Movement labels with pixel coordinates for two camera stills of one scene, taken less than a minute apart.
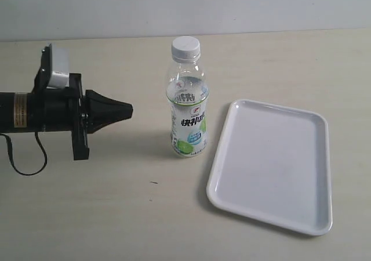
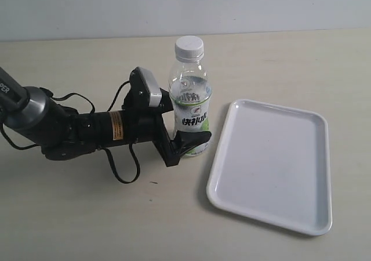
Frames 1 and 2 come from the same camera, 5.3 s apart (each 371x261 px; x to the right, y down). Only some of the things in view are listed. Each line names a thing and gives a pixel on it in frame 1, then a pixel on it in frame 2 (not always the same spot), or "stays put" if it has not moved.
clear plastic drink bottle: (188, 93) stays put
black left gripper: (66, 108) → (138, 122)
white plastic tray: (273, 165) stays put
